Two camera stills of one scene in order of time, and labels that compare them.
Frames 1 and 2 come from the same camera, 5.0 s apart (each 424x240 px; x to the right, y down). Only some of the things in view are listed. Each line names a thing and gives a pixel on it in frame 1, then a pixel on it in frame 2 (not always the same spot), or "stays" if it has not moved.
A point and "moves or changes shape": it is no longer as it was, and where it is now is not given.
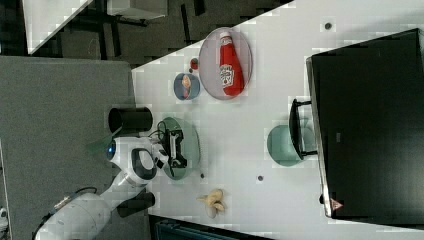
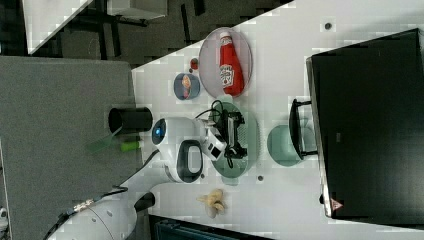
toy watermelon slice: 186,94 stays
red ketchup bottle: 231,73 stays
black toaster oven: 365,123 stays
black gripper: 173,139 → 226,129
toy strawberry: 194,63 stays
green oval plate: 189,147 moves or changes shape
